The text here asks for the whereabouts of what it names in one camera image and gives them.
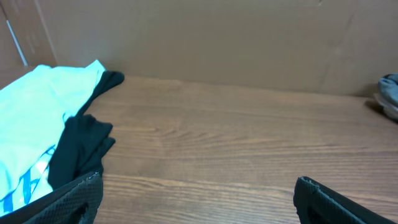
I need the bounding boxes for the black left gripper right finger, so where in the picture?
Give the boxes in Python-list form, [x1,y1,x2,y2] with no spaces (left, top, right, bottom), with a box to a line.
[293,176,395,224]

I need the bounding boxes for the light blue printed t-shirt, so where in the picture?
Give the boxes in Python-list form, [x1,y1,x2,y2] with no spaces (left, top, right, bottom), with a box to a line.
[1,60,105,215]

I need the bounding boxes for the black garment on left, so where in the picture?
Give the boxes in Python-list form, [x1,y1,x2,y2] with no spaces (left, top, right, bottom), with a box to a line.
[48,71,124,190]

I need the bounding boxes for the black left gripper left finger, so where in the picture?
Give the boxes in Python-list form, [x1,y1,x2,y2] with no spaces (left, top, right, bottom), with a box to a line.
[1,172,103,224]

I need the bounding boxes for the grey folded garment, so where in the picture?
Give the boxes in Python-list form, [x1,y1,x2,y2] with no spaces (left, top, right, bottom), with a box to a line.
[378,73,398,106]

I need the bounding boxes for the brown cardboard back panel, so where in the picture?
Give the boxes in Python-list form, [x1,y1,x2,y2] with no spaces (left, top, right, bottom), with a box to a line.
[1,0,397,95]

